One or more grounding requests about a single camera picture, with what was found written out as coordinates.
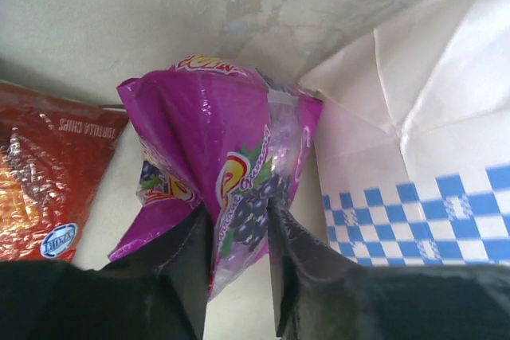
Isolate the purple Lot 100 gummy bag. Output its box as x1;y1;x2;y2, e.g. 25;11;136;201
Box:
109;55;322;295

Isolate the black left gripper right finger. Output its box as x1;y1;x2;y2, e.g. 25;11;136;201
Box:
267;198;509;339

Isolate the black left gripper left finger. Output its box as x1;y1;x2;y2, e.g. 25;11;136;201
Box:
1;205;213;339

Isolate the blue checkered paper bag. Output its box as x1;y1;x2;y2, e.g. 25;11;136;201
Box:
300;0;509;265

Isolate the red Doritos chips bag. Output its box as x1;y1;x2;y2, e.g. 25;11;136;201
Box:
1;81;128;262

